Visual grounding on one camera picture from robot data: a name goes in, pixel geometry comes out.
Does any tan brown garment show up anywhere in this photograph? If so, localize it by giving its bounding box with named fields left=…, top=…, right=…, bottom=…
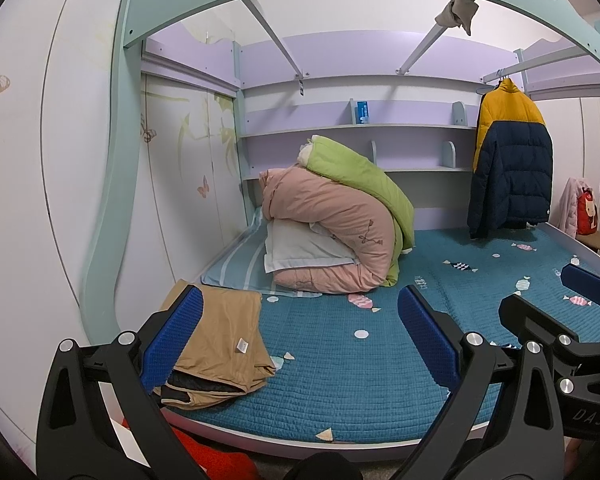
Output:
left=154, top=285, right=276, bottom=411

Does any pink jacket with red bag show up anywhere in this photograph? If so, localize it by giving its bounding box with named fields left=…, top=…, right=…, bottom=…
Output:
left=550, top=178, right=598, bottom=238

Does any navy yellow puffer jacket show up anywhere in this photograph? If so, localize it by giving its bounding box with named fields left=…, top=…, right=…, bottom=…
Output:
left=467, top=78, right=554, bottom=240

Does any red garment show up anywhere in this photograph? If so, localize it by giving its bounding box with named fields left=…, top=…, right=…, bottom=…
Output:
left=111, top=420, right=261, bottom=480

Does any teal quilted bedspread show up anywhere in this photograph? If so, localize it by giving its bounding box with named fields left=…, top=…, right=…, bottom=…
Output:
left=180, top=229, right=600, bottom=444

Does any striped blue bed sheet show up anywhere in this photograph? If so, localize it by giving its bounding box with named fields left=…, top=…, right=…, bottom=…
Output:
left=200, top=208, right=321, bottom=298

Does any white pillow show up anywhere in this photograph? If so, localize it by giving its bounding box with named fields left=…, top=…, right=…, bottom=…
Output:
left=264, top=219, right=358, bottom=273

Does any blue box on shelf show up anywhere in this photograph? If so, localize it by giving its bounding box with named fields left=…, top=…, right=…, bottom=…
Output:
left=354, top=101, right=370, bottom=125

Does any pink folded duvet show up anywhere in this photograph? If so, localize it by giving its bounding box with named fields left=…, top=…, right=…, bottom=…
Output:
left=259, top=166, right=402, bottom=294

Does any green folded duvet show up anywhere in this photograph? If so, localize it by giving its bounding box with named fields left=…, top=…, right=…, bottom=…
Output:
left=297, top=134, right=415, bottom=287

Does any grey cloth on rail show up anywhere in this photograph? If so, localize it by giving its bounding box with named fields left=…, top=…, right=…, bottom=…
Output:
left=434, top=0, right=479, bottom=36

